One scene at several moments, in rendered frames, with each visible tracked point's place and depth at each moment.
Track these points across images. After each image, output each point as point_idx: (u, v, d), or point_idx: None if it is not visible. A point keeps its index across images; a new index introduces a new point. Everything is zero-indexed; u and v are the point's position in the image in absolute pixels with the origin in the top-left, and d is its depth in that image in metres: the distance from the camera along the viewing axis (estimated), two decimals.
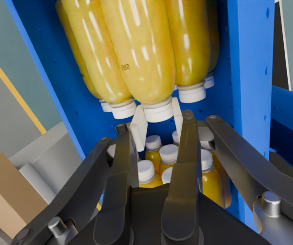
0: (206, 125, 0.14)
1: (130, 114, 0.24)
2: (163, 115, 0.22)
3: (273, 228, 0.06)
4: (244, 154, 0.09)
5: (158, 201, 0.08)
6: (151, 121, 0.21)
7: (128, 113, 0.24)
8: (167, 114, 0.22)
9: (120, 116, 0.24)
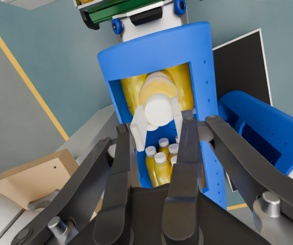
0: (205, 125, 0.14)
1: (155, 129, 0.49)
2: (163, 113, 0.21)
3: (273, 228, 0.06)
4: (244, 154, 0.09)
5: (158, 201, 0.08)
6: (148, 108, 0.21)
7: (154, 128, 0.49)
8: (166, 111, 0.21)
9: (150, 129, 0.49)
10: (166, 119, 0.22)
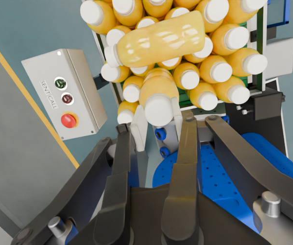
0: (205, 125, 0.14)
1: None
2: (163, 113, 0.21)
3: (273, 228, 0.06)
4: (244, 154, 0.09)
5: (158, 201, 0.08)
6: (148, 108, 0.21)
7: None
8: (166, 111, 0.21)
9: None
10: (166, 119, 0.22)
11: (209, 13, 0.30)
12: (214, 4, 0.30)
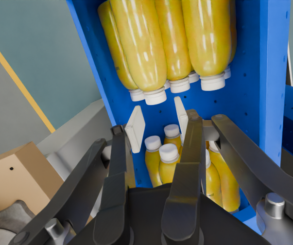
0: (212, 125, 0.14)
1: (162, 101, 0.29)
2: None
3: (276, 229, 0.06)
4: (249, 155, 0.09)
5: (158, 201, 0.08)
6: None
7: (160, 99, 0.28)
8: None
9: (153, 102, 0.29)
10: None
11: None
12: None
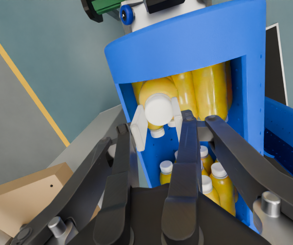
0: (205, 125, 0.14)
1: (164, 99, 0.21)
2: None
3: (273, 228, 0.06)
4: (244, 154, 0.09)
5: (158, 201, 0.08)
6: None
7: (162, 97, 0.21)
8: None
9: (152, 99, 0.21)
10: None
11: None
12: None
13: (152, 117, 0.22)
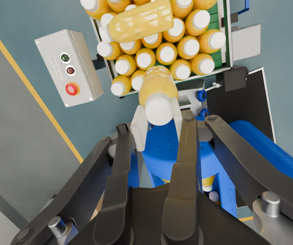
0: (205, 125, 0.14)
1: (164, 99, 0.21)
2: (145, 60, 0.46)
3: (273, 228, 0.06)
4: (244, 154, 0.09)
5: (158, 201, 0.08)
6: (138, 58, 0.46)
7: (162, 97, 0.21)
8: (146, 59, 0.46)
9: (152, 99, 0.21)
10: (146, 63, 0.47)
11: (178, 0, 0.40)
12: None
13: (152, 117, 0.22)
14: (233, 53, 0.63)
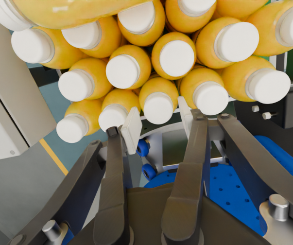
0: (218, 124, 0.13)
1: (163, 97, 0.21)
2: (125, 72, 0.20)
3: (279, 231, 0.06)
4: (254, 155, 0.08)
5: (158, 201, 0.08)
6: (109, 67, 0.20)
7: (161, 96, 0.21)
8: (129, 69, 0.20)
9: (151, 97, 0.21)
10: (129, 80, 0.20)
11: None
12: None
13: (151, 115, 0.22)
14: (286, 55, 0.37)
